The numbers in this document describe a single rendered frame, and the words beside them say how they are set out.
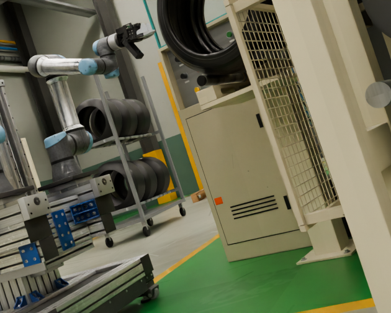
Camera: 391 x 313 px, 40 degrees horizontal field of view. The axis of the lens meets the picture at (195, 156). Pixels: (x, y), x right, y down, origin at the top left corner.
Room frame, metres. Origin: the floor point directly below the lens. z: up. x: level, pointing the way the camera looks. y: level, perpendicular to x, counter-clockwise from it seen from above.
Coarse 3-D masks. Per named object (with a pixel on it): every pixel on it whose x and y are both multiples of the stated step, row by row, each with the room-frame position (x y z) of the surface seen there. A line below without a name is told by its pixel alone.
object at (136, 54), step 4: (124, 40) 2.50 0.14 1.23; (124, 44) 2.51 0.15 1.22; (128, 44) 2.50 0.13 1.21; (132, 44) 2.52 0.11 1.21; (128, 48) 2.50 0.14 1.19; (132, 48) 2.49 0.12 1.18; (136, 48) 2.51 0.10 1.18; (132, 52) 2.50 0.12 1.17; (136, 52) 2.49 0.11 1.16; (140, 52) 2.50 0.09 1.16; (136, 56) 2.49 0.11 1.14; (140, 56) 2.50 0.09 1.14
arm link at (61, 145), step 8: (56, 136) 2.65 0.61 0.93; (64, 136) 2.67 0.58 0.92; (72, 136) 2.74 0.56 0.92; (48, 144) 2.65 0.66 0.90; (56, 144) 2.64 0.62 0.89; (64, 144) 2.66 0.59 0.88; (72, 144) 2.70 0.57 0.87; (48, 152) 2.66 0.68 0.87; (56, 152) 2.64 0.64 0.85; (64, 152) 2.65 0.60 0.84; (72, 152) 2.71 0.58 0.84
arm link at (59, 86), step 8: (48, 56) 2.74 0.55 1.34; (56, 56) 2.79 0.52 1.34; (48, 80) 2.77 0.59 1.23; (56, 80) 2.77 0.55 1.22; (64, 80) 2.79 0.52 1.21; (56, 88) 2.77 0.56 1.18; (64, 88) 2.78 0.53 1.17; (56, 96) 2.78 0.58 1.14; (64, 96) 2.77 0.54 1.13; (56, 104) 2.79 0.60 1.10; (64, 104) 2.77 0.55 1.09; (72, 104) 2.79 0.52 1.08; (64, 112) 2.77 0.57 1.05; (72, 112) 2.78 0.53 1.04; (64, 120) 2.78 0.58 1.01; (72, 120) 2.78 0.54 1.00; (64, 128) 2.80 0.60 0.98; (72, 128) 2.76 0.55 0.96; (80, 128) 2.78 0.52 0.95; (80, 136) 2.77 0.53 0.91; (88, 136) 2.81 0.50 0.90; (80, 144) 2.75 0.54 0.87; (88, 144) 2.80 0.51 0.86; (80, 152) 2.78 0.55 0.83
